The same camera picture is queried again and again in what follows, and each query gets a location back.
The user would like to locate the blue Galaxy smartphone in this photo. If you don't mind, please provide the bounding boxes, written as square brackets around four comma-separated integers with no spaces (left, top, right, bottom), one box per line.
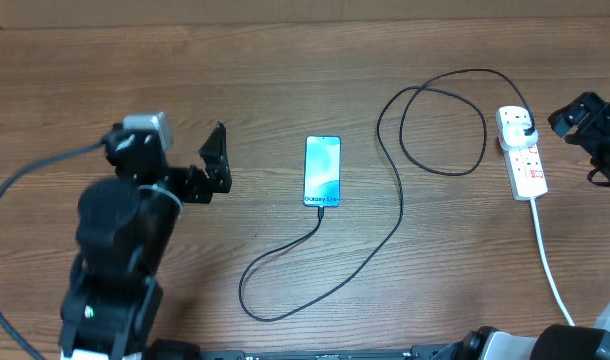
[303,136,341,207]

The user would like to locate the black charger cable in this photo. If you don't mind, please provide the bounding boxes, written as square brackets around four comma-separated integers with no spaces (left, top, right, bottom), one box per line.
[237,68,539,323]

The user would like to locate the white power strip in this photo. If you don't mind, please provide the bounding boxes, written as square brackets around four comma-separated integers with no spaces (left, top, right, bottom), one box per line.
[496,106,548,201]

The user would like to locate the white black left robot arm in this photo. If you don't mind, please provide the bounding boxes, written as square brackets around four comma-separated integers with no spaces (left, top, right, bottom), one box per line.
[59,123,232,359]

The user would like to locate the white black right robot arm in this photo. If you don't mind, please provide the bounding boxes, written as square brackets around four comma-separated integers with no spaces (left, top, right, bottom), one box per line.
[433,92,610,360]

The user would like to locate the white charger plug adapter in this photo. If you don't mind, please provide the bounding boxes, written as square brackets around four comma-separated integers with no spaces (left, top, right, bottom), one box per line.
[499,123,539,151]

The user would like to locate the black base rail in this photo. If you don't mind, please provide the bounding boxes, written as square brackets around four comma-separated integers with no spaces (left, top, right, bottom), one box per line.
[201,342,462,360]

